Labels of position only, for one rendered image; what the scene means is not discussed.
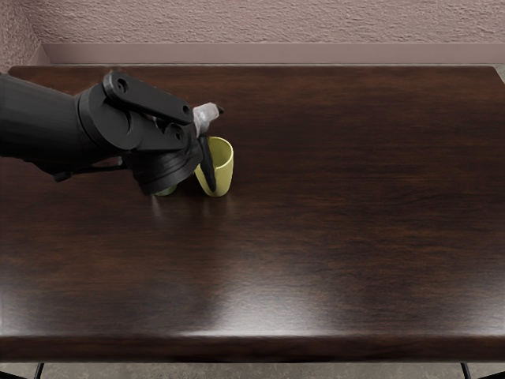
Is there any yellow-green cup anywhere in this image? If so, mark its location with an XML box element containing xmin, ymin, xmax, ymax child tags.
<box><xmin>193</xmin><ymin>136</ymin><xmax>235</xmax><ymax>197</ymax></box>

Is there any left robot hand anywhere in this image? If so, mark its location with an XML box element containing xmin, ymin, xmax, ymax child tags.
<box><xmin>191</xmin><ymin>102</ymin><xmax>226</xmax><ymax>193</ymax></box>

